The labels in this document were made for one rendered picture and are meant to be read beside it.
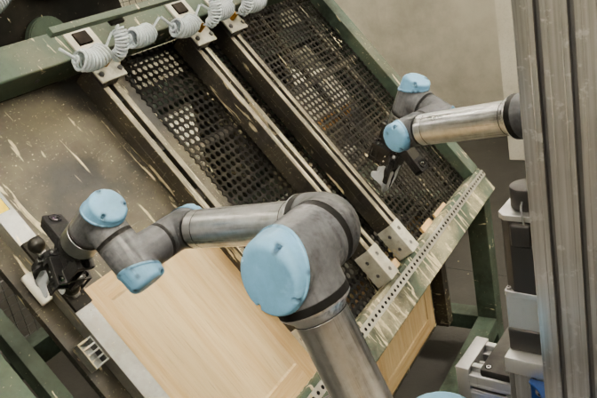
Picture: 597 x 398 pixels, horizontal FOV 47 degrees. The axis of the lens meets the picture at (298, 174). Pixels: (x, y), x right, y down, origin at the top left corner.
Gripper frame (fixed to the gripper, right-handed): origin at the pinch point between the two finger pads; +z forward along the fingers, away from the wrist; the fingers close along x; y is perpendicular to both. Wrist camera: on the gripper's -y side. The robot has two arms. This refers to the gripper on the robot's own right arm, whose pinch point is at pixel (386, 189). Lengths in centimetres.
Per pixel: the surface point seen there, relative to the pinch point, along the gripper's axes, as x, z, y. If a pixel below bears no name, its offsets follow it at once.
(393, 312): -5.8, 45.0, -13.6
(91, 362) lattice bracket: 86, 21, 23
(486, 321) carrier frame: -103, 111, -32
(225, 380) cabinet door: 59, 34, 4
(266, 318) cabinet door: 36.0, 33.4, 8.8
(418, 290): -24, 47, -15
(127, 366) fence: 80, 23, 18
